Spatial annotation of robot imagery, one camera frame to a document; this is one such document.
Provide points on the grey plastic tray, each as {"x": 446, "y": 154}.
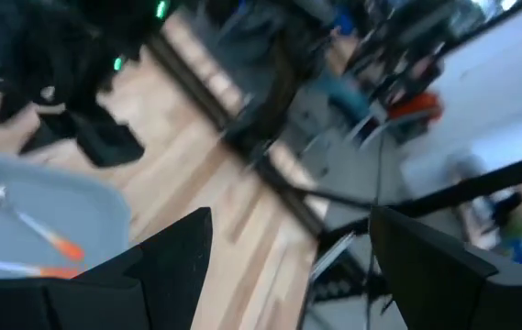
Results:
{"x": 72, "y": 206}

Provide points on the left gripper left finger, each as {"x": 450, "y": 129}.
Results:
{"x": 104, "y": 298}

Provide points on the orange blurred object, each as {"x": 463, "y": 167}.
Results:
{"x": 416, "y": 105}

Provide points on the black frame bar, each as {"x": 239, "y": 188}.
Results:
{"x": 471, "y": 188}

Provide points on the black table edge rail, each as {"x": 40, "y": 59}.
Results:
{"x": 224, "y": 124}

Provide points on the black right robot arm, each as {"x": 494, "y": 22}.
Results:
{"x": 36, "y": 27}

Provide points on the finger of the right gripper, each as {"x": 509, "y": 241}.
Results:
{"x": 49, "y": 137}
{"x": 109, "y": 142}

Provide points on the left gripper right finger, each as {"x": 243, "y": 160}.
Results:
{"x": 462, "y": 293}

